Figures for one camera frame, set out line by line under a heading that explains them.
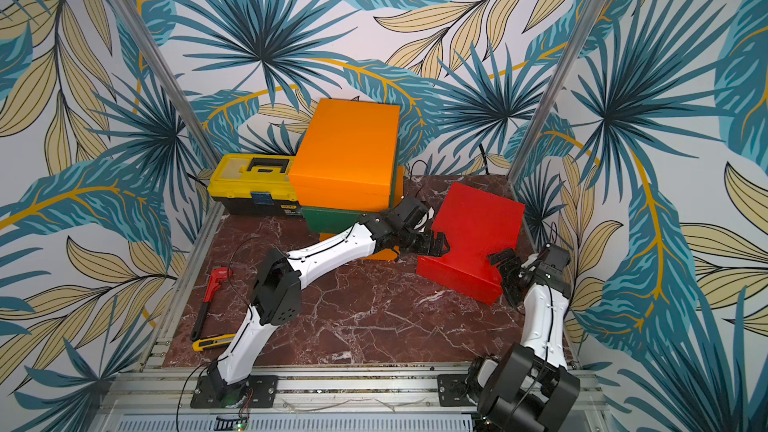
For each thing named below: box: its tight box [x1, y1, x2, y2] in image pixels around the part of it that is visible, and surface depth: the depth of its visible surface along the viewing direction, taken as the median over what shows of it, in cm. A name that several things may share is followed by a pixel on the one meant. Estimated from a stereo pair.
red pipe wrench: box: [190, 266, 233, 342], surface depth 89 cm
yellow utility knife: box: [192, 334, 237, 352], surface depth 81 cm
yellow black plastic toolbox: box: [207, 154, 303, 216], surface depth 98 cm
